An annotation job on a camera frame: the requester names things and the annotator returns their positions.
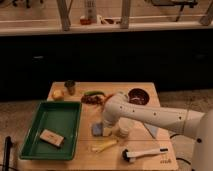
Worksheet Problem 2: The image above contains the green pepper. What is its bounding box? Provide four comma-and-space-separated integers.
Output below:
84, 91, 105, 96

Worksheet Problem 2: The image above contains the green plastic tray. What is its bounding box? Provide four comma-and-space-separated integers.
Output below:
20, 101, 82, 160

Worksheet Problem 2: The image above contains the grey triangular cloth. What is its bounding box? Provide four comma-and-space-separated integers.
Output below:
144, 124, 158, 139

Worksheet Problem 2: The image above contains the black cable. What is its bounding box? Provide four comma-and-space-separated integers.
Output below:
169, 132, 193, 168

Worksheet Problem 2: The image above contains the brown food pile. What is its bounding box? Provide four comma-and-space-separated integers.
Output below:
81, 95, 103, 105

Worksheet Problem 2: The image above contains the yellow round fruit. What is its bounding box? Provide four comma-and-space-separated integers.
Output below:
52, 90, 64, 100

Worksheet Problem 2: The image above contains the wooden block in tray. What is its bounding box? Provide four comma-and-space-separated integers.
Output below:
40, 129, 64, 147

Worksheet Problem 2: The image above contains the white handled dish brush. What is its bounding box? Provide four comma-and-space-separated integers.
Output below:
122, 148, 168, 163

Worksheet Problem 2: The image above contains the white cup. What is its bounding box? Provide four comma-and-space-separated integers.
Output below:
117, 118, 134, 137

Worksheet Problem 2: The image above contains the dark metal cup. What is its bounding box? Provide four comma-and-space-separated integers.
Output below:
64, 80, 75, 95

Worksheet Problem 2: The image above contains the black pole at left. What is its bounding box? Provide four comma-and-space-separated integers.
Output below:
2, 136, 12, 171

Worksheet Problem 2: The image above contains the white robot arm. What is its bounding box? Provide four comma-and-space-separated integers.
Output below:
102, 93, 213, 171

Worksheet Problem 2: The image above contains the orange bowl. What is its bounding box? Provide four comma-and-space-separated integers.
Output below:
103, 94, 114, 105

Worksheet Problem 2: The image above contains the dark red bowl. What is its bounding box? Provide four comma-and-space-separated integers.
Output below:
128, 88, 150, 105

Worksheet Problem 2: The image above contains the yellow stick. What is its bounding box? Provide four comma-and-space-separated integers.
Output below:
91, 140, 118, 153

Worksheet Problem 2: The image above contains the red object on shelf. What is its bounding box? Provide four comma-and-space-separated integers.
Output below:
80, 16, 92, 25

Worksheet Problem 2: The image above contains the blue sponge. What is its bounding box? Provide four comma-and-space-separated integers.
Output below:
91, 123, 103, 136

